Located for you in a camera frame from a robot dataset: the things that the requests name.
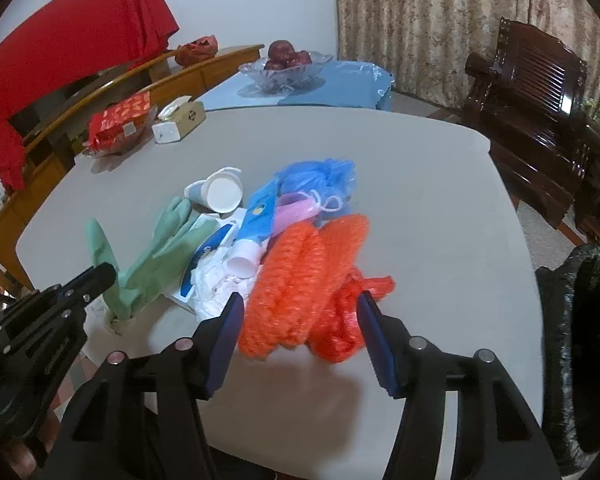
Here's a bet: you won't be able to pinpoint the white tissue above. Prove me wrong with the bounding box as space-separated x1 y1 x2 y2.
189 247 258 322

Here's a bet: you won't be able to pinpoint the red plastic bag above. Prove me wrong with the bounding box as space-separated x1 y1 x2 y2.
306 266 396 363

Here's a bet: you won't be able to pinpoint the red apples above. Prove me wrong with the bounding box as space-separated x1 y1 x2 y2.
264 40 312 70

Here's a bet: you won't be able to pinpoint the dark wooden armchair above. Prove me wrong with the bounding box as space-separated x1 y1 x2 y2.
462 18 600 228

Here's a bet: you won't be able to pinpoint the beige patterned curtain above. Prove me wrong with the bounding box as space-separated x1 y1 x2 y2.
337 0 600 108

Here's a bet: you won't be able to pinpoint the trash bin with black bag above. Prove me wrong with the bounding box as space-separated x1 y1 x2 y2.
535 245 600 477

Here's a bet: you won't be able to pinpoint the person left hand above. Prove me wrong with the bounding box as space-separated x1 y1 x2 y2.
3 410 60 479

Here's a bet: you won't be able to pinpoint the tissue box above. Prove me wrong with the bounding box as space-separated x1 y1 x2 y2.
151 96 206 144

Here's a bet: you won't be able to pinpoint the red candy packet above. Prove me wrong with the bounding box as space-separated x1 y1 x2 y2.
88 91 151 133

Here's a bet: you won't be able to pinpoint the white paper cup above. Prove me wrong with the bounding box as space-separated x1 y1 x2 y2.
184 167 244 214

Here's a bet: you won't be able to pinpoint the green rubber glove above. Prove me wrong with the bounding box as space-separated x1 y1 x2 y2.
104 197 215 330
85 218 118 281

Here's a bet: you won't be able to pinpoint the red basket on cabinet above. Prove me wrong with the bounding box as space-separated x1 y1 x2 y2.
175 35 219 67

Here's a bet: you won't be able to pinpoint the orange foam fruit net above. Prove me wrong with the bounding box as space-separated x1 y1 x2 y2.
238 214 370 359

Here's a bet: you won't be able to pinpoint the pink plastic item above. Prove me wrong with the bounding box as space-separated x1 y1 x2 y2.
272 193 322 237

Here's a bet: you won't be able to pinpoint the glass fruit bowl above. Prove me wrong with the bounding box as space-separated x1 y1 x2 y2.
238 51 334 93

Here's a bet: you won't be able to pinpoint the blue plastic bag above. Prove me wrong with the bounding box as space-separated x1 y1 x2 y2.
275 158 356 223

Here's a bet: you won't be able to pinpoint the beige tablecloth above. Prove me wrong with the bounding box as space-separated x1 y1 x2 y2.
14 105 545 468

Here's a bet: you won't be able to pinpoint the blue tablecloth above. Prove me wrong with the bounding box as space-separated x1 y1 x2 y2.
199 61 393 110

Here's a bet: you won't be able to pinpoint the red cloth cover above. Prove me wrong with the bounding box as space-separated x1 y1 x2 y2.
0 0 178 190

